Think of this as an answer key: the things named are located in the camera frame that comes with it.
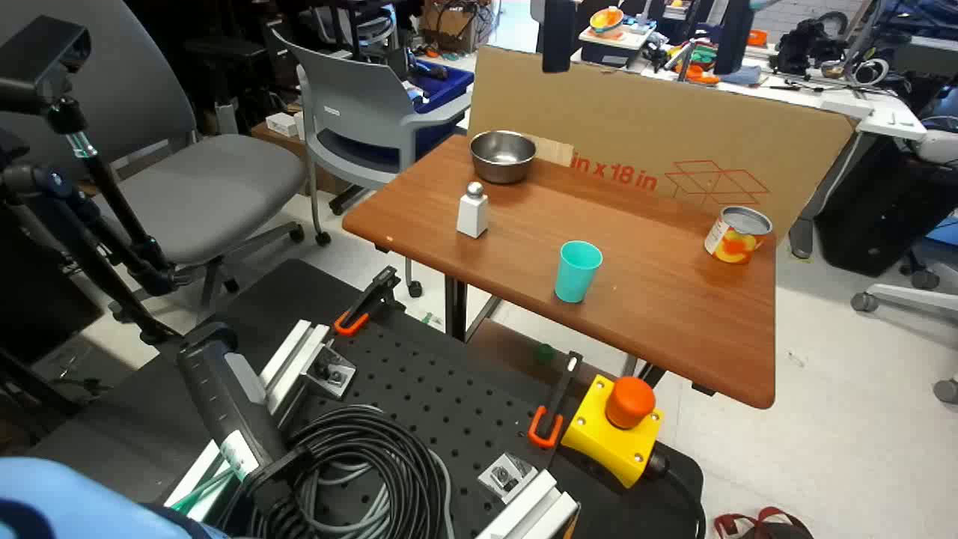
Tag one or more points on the open tin can orange label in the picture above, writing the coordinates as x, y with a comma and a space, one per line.
738, 238

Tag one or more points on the yellow emergency stop red button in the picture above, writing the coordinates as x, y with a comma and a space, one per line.
608, 432

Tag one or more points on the blue storage bin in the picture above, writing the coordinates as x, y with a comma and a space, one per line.
439, 89

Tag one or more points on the black monitor stand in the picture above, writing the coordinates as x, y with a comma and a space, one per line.
559, 35
734, 35

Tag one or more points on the metal corner bracket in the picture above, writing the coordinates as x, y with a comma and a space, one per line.
331, 374
509, 477

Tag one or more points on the cardboard panel red print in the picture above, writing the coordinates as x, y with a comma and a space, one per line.
639, 122

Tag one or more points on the steel bowl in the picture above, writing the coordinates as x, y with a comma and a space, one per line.
502, 158

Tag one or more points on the grey padded office chair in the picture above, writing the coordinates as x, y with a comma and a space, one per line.
199, 190

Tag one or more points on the teal plastic cup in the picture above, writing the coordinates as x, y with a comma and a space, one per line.
575, 272

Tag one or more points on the light blue cloth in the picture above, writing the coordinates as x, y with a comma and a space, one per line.
69, 504

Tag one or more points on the black power strip box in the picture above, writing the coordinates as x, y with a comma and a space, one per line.
232, 399

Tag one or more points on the black bag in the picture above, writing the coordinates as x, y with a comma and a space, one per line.
877, 214

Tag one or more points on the black perforated base board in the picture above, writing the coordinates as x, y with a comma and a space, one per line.
451, 392

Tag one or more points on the white salt shaker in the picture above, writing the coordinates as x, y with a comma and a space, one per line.
473, 214

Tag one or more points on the grey plastic chair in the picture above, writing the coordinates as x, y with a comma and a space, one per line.
364, 109

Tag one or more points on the brown bag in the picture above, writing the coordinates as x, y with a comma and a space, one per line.
454, 22

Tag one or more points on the orange bowl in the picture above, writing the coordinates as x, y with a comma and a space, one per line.
606, 20

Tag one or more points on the grey chair base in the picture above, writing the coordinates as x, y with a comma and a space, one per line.
903, 297

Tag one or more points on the brown wooden table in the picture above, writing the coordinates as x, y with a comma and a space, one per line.
648, 302

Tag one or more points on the aluminium profile rail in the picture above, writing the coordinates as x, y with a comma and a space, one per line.
535, 504
288, 362

